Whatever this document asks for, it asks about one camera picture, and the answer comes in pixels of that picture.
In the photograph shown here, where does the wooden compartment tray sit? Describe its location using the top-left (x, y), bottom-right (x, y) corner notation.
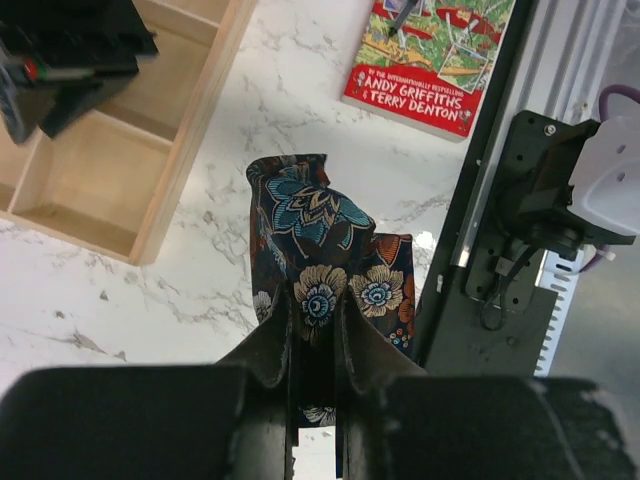
top-left (1, 0), bottom-right (255, 265)

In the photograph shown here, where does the red children's book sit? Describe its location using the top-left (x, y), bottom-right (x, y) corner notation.
top-left (342, 1), bottom-right (515, 142)

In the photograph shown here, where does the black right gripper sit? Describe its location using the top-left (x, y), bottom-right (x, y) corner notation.
top-left (1, 1), bottom-right (158, 145)

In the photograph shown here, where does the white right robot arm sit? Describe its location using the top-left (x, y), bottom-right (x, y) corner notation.
top-left (1, 1), bottom-right (639, 265)

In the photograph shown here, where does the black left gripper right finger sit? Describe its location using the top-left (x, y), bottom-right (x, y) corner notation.
top-left (334, 293), bottom-right (635, 479)

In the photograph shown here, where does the white cable duct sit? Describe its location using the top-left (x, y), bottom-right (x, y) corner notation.
top-left (534, 251), bottom-right (584, 377)

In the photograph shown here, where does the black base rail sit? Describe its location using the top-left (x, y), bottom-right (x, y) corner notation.
top-left (413, 1), bottom-right (625, 376)

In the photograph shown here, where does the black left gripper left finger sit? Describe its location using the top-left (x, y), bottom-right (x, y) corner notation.
top-left (1, 287), bottom-right (298, 479)

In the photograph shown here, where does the navy floral necktie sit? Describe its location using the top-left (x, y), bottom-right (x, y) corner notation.
top-left (246, 154), bottom-right (415, 428)

